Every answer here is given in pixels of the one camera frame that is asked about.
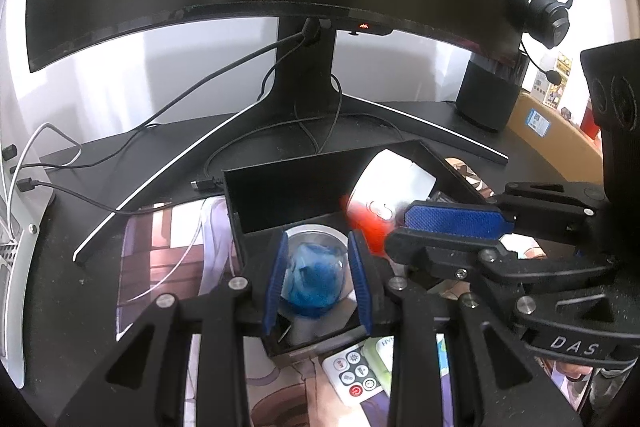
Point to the brown cardboard box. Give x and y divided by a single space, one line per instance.
565 142

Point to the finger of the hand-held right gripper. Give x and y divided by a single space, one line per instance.
435 257
450 219

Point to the green packet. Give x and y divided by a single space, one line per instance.
380 352

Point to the blue figure globe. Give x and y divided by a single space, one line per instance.
312 277

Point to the black cylindrical speaker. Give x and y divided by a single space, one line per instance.
487 99

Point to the round silver tin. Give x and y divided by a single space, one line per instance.
320 234

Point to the stack of red paper cups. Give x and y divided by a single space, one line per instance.
590 122

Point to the white remote control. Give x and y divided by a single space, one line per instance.
350 374

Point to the small dark trinket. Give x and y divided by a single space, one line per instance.
566 113

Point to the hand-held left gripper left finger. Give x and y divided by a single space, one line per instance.
275 282

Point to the printed desk mat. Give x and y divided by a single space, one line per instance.
165 257

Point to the black headset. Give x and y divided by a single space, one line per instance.
547 19

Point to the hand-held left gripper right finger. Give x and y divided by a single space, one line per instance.
360 282

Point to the small printed carton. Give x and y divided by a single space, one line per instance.
550 87

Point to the large white power adapter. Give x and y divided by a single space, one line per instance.
390 179

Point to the black box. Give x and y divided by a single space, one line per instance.
300 192

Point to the white computer case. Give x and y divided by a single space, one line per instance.
15 307

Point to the red object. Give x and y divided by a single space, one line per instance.
365 227

